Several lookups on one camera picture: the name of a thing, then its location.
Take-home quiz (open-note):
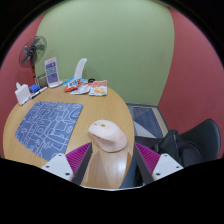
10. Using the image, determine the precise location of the white tissue box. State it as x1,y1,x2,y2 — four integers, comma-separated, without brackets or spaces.
14,82,32,106

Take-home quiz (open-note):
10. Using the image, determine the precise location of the orange and white chip packet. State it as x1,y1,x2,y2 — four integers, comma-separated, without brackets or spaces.
88,79,108,97

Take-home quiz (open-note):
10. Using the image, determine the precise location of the black chair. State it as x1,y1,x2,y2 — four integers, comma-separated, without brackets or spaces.
134,118,222,168

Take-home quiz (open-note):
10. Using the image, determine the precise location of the orange snack packet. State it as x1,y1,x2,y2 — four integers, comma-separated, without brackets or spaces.
63,79,81,93

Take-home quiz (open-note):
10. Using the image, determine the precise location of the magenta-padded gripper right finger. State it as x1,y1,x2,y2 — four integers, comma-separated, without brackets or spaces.
133,142,185,186

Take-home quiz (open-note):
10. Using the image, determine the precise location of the pale pink computer mouse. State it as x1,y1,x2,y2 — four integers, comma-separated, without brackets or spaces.
87,119,129,153

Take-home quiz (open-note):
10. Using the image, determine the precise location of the whiteboard marker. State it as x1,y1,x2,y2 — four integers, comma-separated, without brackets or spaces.
30,86,49,100
20,95,33,106

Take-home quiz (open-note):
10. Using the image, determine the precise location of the blue patterned mouse pad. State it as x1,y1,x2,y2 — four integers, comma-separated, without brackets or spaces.
14,101,84,162

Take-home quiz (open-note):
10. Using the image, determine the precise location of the white chair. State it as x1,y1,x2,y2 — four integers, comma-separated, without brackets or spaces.
73,58,88,80

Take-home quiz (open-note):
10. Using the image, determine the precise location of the white snack packet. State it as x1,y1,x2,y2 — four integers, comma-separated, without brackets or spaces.
70,83,92,96

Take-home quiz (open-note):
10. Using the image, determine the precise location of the blue packet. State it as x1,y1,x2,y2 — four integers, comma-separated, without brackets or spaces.
61,77,88,87

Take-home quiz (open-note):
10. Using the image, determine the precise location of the blue whiteboard eraser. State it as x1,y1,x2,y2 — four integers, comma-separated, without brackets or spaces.
29,84,41,93

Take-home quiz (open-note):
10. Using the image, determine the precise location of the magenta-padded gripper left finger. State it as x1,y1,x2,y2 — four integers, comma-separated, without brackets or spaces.
41,142,94,186

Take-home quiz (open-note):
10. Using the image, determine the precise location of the white sign stand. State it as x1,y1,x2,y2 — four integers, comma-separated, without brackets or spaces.
44,56,64,89

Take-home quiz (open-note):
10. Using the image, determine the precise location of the black bag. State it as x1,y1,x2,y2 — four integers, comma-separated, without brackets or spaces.
158,129,190,165

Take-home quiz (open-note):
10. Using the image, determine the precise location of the black standing fan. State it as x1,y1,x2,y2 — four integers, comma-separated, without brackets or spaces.
18,35,48,85

